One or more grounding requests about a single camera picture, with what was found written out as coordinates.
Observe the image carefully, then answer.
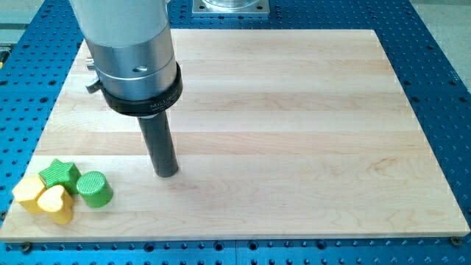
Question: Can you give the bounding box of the green star block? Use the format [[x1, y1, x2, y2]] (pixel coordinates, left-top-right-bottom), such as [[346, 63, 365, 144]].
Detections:
[[39, 159, 82, 195]]

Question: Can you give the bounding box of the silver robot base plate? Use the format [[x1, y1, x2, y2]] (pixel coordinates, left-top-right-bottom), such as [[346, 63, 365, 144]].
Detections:
[[191, 0, 270, 18]]

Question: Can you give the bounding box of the wooden work board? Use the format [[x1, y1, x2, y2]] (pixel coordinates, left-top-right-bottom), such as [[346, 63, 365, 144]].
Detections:
[[1, 29, 470, 242]]

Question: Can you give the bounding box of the yellow heart block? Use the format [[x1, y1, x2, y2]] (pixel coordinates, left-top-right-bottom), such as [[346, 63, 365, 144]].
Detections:
[[38, 185, 74, 225]]

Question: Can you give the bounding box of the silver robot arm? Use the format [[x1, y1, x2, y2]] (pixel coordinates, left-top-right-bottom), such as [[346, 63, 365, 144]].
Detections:
[[70, 0, 183, 177]]

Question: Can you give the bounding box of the blue perforated table plate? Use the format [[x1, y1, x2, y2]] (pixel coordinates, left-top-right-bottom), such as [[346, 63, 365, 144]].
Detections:
[[1, 0, 470, 264]]

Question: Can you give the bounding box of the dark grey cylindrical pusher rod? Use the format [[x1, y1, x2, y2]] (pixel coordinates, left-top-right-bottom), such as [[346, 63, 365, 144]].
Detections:
[[138, 112, 179, 177]]

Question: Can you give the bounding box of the green cylinder block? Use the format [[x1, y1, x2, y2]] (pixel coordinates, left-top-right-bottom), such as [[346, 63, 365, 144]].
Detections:
[[77, 171, 113, 208]]

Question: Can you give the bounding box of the yellow hexagon block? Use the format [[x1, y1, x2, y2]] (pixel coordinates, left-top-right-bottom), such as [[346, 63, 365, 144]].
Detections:
[[13, 176, 46, 214]]

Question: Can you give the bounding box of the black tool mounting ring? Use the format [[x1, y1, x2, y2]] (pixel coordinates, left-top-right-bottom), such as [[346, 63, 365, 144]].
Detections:
[[101, 63, 183, 117]]

